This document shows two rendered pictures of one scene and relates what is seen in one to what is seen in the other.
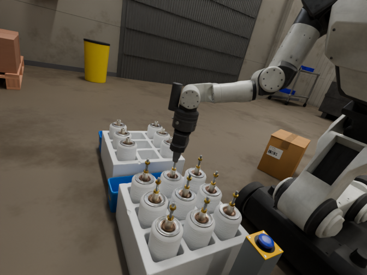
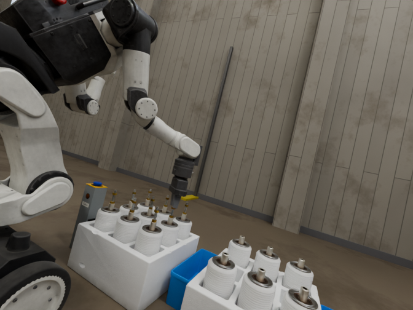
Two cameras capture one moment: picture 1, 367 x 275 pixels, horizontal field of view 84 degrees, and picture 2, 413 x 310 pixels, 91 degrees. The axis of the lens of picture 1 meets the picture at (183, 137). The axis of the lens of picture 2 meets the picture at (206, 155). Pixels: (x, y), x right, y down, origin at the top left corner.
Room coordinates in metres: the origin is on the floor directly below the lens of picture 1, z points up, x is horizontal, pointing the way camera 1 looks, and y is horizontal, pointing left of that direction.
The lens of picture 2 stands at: (1.51, -0.41, 0.55)
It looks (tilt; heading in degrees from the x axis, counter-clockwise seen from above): 2 degrees up; 147
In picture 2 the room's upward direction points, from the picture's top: 14 degrees clockwise
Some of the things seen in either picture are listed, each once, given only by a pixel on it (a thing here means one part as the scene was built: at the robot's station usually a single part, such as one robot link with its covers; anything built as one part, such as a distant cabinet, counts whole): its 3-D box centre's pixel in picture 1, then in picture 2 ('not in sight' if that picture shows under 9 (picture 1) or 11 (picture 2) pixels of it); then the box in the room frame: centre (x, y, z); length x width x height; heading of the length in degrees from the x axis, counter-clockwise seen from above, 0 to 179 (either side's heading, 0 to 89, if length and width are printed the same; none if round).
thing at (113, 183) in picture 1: (140, 191); (195, 276); (0.81, 0.15, 0.06); 0.30 x 0.11 x 0.12; 123
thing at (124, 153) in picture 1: (125, 158); (236, 264); (0.90, 0.27, 0.16); 0.10 x 0.10 x 0.18
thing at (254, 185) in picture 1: (250, 199); (24, 306); (0.89, -0.42, 0.10); 0.20 x 0.05 x 0.20; 124
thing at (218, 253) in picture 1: (176, 226); (140, 249); (0.61, -0.05, 0.09); 0.39 x 0.39 x 0.18; 32
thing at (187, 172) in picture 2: (181, 131); (180, 179); (0.71, 0.01, 0.45); 0.13 x 0.10 x 0.12; 172
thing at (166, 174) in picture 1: (172, 175); (169, 224); (0.71, 0.01, 0.25); 0.08 x 0.08 x 0.01
